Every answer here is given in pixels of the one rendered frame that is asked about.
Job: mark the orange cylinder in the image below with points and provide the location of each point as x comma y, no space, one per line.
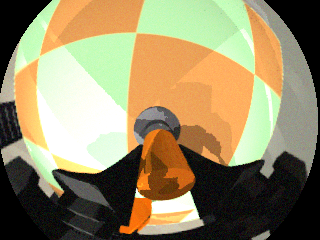
163,173

